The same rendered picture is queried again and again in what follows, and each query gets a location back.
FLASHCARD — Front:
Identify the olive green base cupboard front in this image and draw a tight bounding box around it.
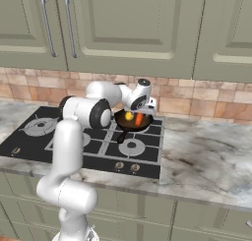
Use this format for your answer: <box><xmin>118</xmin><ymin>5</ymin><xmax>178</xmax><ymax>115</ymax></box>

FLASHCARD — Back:
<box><xmin>170</xmin><ymin>199</ymin><xmax>252</xmax><ymax>241</ymax></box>
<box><xmin>86</xmin><ymin>186</ymin><xmax>178</xmax><ymax>241</ymax></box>
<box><xmin>0</xmin><ymin>171</ymin><xmax>63</xmax><ymax>241</ymax></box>

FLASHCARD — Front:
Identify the black gas hob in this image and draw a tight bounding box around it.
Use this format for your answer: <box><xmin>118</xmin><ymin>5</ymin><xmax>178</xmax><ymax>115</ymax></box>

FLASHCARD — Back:
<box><xmin>0</xmin><ymin>105</ymin><xmax>166</xmax><ymax>181</ymax></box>

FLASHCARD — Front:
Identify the silver bar cupboard handle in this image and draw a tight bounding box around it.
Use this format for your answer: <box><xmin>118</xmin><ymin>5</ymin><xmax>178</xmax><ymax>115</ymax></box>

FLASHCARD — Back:
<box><xmin>39</xmin><ymin>0</ymin><xmax>59</xmax><ymax>58</ymax></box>
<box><xmin>63</xmin><ymin>0</ymin><xmax>80</xmax><ymax>59</ymax></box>

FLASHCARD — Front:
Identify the black frying pan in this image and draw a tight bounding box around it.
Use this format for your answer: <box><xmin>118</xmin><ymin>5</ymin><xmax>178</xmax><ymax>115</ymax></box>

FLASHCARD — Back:
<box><xmin>113</xmin><ymin>107</ymin><xmax>155</xmax><ymax>145</ymax></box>

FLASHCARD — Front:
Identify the wide olive green cupboard door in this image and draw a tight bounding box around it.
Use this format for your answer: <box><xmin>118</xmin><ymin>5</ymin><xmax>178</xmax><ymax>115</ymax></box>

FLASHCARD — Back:
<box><xmin>54</xmin><ymin>0</ymin><xmax>209</xmax><ymax>81</ymax></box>

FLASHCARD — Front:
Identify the orange carrot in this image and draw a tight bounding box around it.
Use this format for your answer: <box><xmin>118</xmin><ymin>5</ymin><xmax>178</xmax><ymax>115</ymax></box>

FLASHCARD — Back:
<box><xmin>135</xmin><ymin>112</ymin><xmax>145</xmax><ymax>127</ymax></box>

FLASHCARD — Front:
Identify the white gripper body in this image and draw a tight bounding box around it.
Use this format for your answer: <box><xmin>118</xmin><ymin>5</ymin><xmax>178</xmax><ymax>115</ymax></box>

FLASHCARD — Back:
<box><xmin>141</xmin><ymin>97</ymin><xmax>158</xmax><ymax>117</ymax></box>

